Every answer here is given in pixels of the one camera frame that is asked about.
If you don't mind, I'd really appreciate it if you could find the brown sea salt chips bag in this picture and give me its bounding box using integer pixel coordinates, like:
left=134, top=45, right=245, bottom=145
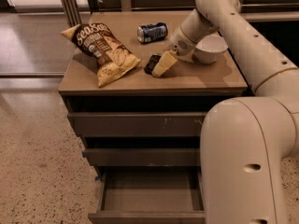
left=61, top=22, right=141, bottom=87

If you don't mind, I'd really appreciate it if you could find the grey middle drawer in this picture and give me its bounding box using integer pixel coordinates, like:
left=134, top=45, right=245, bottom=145
left=82, top=148, right=200, bottom=167

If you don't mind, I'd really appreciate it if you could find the grey open bottom drawer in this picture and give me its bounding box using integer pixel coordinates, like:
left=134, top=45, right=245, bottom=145
left=89, top=168, right=206, bottom=224

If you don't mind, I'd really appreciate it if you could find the blue soda can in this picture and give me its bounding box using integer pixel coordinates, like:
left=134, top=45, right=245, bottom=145
left=137, top=22, right=168, bottom=44

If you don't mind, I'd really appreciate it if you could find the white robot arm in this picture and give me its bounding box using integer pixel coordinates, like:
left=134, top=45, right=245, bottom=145
left=166, top=0, right=299, bottom=224

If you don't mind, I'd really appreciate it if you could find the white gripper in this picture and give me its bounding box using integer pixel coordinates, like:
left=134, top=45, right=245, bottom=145
left=151, top=27, right=195, bottom=77

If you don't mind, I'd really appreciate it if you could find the grey drawer cabinet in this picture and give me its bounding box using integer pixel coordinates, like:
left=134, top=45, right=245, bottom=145
left=57, top=10, right=249, bottom=182

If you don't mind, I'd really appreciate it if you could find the white ceramic bowl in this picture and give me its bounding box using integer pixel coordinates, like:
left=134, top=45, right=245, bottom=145
left=194, top=35, right=228, bottom=64

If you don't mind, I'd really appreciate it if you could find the black rxbar chocolate bar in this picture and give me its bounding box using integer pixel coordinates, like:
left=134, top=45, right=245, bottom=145
left=144, top=53, right=162, bottom=75

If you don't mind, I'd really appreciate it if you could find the grey top drawer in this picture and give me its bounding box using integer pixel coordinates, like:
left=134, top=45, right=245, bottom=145
left=67, top=112, right=206, bottom=137

